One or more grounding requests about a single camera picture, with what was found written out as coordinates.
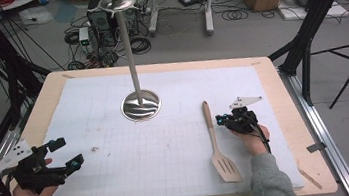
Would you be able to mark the person's right hand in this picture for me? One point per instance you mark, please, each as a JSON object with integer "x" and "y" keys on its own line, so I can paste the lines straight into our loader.
{"x": 257, "y": 143}

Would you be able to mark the clear plastic bag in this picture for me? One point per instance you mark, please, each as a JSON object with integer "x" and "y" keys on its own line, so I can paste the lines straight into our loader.
{"x": 34, "y": 16}

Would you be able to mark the white box with green light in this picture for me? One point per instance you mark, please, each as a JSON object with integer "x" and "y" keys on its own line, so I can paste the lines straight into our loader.
{"x": 84, "y": 38}

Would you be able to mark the grey tape strip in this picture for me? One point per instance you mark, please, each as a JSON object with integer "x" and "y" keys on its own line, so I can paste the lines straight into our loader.
{"x": 316, "y": 147}

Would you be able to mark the wooden slotted spatula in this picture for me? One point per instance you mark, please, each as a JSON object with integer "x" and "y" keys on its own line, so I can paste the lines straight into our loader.
{"x": 226, "y": 168}

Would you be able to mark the white flat board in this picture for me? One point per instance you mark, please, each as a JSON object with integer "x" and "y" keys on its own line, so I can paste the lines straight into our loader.
{"x": 336, "y": 10}

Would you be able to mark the black computer tower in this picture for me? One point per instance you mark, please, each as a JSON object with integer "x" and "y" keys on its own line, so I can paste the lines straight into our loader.
{"x": 104, "y": 22}

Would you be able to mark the white stand leg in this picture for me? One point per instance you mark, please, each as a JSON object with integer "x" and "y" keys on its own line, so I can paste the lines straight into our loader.
{"x": 208, "y": 13}
{"x": 153, "y": 16}

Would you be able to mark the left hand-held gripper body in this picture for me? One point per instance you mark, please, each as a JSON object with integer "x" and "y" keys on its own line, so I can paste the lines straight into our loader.
{"x": 36, "y": 175}

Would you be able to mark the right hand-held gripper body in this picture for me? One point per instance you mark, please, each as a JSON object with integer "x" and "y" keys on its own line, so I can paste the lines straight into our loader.
{"x": 242, "y": 121}

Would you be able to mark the white round table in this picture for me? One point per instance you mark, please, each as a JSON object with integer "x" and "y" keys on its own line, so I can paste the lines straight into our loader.
{"x": 13, "y": 2}

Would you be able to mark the thin wooden strip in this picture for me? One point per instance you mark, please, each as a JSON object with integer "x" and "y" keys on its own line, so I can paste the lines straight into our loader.
{"x": 309, "y": 177}

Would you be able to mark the white grid mat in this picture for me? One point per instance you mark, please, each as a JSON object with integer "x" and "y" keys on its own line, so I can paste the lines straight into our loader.
{"x": 144, "y": 168}

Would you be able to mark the steel stand with round base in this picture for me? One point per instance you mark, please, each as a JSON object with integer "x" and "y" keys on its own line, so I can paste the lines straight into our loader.
{"x": 141, "y": 110}

